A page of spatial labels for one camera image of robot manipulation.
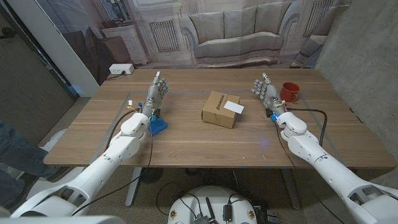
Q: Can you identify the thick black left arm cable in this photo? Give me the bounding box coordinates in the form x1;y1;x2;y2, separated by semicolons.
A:
104;108;139;150

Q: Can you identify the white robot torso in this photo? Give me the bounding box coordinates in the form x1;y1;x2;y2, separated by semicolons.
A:
167;185;258;224

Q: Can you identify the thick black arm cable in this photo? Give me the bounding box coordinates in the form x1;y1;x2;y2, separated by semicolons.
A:
285;107;329;147
104;108;139;150

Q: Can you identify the blue cloth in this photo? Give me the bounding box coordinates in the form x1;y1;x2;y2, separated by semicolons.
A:
147;116;169;136

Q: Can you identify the printed sofa room backdrop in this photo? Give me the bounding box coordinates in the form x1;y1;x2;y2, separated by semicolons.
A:
35;0;352;86

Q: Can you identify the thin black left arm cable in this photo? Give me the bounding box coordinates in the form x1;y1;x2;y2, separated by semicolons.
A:
70;118;155;217

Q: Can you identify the grey table leg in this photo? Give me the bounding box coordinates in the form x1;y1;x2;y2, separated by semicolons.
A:
124;167;143;208
280;167;302;211

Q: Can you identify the brown cardboard box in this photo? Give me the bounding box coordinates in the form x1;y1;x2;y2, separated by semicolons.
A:
201;90;241;129

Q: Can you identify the black round floor grille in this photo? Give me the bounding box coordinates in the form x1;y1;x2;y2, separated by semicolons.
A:
139;167;165;184

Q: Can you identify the person's leg in jeans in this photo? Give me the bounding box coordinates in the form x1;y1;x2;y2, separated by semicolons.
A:
0;119;62;208

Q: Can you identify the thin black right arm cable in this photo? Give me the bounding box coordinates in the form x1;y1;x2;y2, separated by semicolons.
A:
273;121;346;224

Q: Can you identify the red cup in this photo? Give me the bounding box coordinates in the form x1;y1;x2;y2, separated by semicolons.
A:
279;82;301;104

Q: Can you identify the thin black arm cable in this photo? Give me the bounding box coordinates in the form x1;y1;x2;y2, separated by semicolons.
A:
273;121;346;224
70;118;155;217

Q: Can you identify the white power strip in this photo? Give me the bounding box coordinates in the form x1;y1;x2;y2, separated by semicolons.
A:
108;63;135;75

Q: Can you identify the white round floor base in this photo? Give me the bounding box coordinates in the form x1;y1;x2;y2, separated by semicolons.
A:
26;129;85;200

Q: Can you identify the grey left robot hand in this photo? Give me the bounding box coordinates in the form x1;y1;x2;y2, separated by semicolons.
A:
141;70;170;118

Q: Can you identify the white card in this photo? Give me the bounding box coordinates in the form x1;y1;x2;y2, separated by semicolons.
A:
223;100;245;114

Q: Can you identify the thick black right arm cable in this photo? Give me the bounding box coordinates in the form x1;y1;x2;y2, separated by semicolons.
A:
285;107;329;147

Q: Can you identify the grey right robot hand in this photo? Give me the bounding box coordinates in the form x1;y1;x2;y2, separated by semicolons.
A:
251;72;287;116

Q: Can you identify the black torso antenna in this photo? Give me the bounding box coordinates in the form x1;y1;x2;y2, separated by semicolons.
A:
205;197;217;223

